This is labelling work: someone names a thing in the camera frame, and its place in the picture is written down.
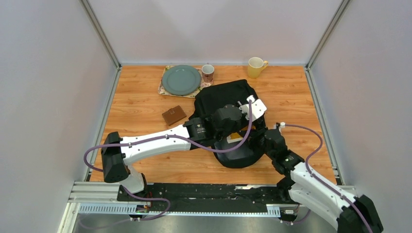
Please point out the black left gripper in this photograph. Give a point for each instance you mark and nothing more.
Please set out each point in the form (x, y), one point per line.
(244, 119)

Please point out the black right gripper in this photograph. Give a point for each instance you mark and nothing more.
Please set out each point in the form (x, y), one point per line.
(258, 135)

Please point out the black fabric student bag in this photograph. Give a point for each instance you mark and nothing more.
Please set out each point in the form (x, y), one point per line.
(210, 99)

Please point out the brown leather wallet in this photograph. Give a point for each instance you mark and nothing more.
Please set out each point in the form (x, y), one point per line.
(174, 115)

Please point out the orange paperback book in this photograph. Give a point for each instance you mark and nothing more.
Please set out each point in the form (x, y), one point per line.
(236, 137)

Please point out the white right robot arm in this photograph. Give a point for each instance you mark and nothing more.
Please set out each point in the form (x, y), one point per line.
(344, 211)

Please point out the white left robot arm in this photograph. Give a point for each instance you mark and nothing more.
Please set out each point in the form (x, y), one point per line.
(119, 153)

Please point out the brown patterned mug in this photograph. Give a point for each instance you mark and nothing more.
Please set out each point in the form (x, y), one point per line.
(207, 73)

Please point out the yellow ceramic mug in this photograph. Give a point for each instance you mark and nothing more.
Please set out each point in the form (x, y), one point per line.
(255, 66)

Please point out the teal ceramic plate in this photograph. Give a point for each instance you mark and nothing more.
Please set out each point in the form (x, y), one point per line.
(181, 80)

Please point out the floral serving tray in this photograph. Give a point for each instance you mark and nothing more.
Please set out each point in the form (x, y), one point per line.
(203, 85)

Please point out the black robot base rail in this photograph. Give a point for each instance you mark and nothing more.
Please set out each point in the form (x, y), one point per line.
(216, 198)

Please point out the aluminium frame post right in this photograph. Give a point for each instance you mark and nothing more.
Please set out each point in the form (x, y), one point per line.
(328, 32)

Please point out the aluminium frame post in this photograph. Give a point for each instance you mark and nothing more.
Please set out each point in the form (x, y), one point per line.
(328, 32)
(100, 32)

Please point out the aluminium frame post left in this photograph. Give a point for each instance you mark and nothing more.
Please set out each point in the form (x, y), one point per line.
(100, 32)

